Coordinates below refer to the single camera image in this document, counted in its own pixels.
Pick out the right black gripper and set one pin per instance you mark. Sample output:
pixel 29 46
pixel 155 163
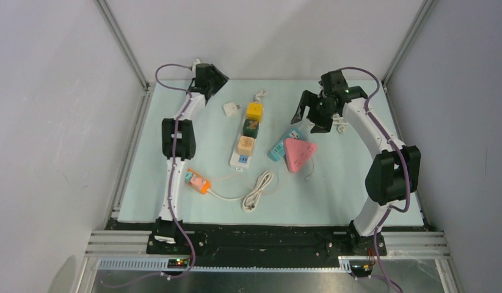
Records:
pixel 310 99

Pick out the pink triangular power strip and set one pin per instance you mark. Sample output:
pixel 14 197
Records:
pixel 298 152

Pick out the yellow cube plug adapter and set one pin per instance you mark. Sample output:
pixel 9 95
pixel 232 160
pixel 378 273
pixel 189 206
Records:
pixel 254 111

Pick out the dark green plug adapter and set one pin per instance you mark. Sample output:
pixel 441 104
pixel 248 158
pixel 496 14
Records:
pixel 250 128

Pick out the beige cube plug adapter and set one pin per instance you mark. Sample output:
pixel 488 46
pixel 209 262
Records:
pixel 245 146

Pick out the white plug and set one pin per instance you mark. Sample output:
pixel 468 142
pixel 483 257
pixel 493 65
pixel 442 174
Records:
pixel 231 109

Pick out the white multicolour power strip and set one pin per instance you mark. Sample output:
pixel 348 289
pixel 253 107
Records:
pixel 241 163

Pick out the orange power strip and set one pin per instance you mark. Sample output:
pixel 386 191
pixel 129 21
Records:
pixel 197 174

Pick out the pink small plug adapter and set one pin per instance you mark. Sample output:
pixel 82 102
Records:
pixel 200 184

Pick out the teal small plug adapter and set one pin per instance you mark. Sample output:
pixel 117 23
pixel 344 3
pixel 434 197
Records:
pixel 188 177

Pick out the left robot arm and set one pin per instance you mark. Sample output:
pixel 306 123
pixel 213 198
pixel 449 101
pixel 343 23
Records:
pixel 179 144

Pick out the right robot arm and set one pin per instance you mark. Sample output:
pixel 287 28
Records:
pixel 394 172

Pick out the blue power strip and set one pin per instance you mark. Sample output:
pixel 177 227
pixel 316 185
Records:
pixel 278 150

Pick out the right circuit board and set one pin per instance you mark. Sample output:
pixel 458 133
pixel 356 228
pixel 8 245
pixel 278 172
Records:
pixel 361 270

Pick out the circuit board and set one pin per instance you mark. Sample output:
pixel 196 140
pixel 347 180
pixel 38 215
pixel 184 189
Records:
pixel 177 263
pixel 361 270

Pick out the left circuit board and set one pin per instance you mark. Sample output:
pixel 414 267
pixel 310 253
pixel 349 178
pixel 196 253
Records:
pixel 177 263

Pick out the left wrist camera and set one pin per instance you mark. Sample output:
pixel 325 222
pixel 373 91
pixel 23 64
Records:
pixel 194 64

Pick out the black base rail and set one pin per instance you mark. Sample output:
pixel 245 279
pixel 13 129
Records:
pixel 263 246

